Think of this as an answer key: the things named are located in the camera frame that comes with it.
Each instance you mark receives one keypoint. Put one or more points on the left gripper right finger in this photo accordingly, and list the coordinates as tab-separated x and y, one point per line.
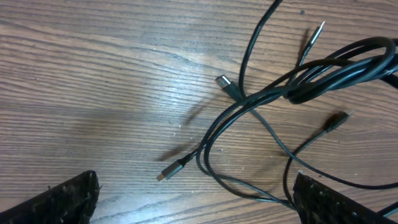
316	203

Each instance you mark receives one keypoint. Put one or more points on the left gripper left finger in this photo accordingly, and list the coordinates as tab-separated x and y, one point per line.
72	201

